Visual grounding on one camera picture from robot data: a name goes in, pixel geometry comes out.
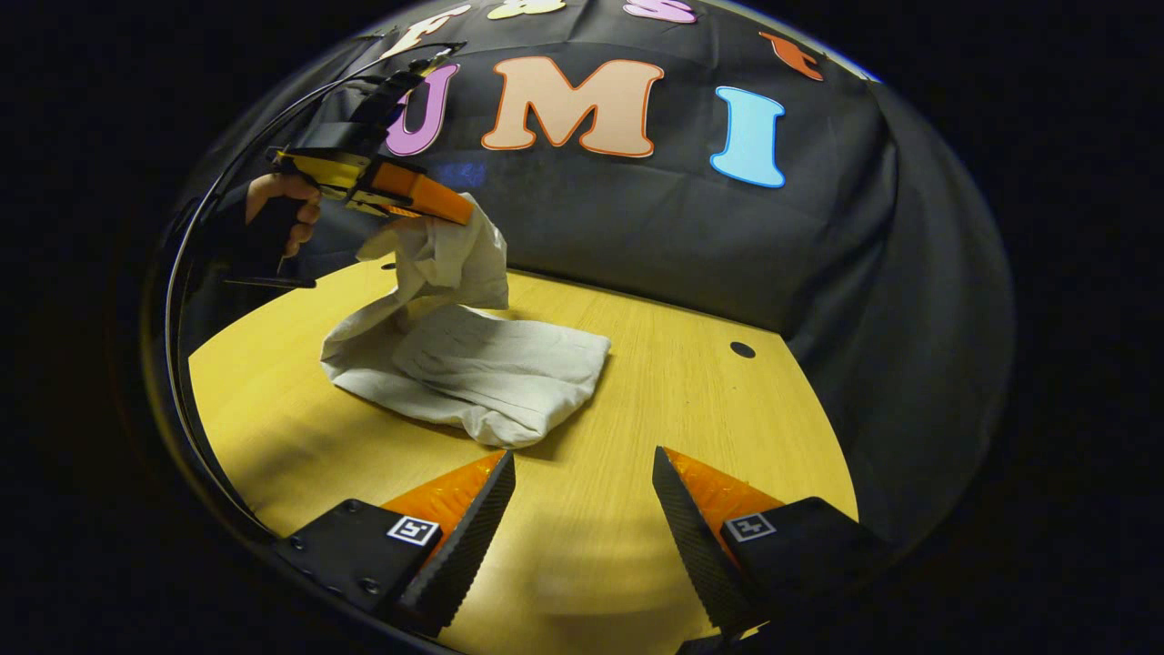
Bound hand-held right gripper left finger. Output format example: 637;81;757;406
273;450;517;638

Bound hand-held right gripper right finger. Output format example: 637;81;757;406
651;446;897;642

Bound white jeans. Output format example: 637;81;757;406
320;193;612;448

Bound black backdrop cloth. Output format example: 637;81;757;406
173;0;1015;547

